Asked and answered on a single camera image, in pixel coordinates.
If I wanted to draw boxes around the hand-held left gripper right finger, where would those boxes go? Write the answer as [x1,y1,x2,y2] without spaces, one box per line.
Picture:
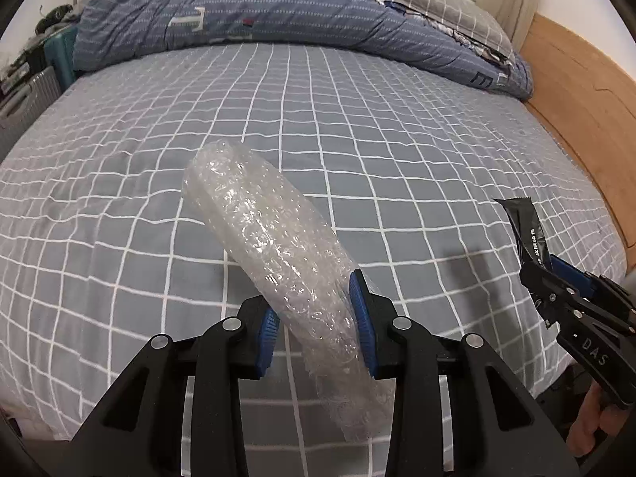
[348,269,582,477]

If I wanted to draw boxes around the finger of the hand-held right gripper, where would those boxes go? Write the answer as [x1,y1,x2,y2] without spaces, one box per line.
[521,262,586,330]
[549,256,605,294]

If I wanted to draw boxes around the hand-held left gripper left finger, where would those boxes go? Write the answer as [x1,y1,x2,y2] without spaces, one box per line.
[70,295,280,477]

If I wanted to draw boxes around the black wrapper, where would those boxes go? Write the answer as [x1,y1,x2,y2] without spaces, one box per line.
[491,197,560,332]

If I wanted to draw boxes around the clear bubble wrap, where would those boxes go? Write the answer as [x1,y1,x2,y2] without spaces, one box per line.
[181,140,399,442]

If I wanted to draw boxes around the person's right hand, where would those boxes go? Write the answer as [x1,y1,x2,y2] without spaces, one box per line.
[566,385,617,458]

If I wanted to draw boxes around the wooden headboard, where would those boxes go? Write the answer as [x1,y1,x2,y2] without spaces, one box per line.
[519,12,636,250]

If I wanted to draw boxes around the dark patterned cloth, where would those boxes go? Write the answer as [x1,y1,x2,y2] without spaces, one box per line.
[382,0,518,68]

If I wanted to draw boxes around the beige curtain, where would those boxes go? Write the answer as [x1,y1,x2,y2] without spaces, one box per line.
[476,0,540,53]

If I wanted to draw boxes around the grey checked pillow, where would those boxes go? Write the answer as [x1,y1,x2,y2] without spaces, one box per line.
[374,0,516,58]

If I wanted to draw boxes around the blue striped quilt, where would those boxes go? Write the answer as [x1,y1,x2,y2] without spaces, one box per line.
[72,0,535,101]

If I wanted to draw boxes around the grey suitcase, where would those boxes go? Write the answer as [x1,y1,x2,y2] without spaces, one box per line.
[0,66,63,145]

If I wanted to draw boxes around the teal suitcase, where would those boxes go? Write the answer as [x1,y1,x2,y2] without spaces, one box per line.
[43,27,81,91]

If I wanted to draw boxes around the pile of dark gadgets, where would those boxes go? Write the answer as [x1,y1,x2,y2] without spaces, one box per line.
[37,3,76,31]

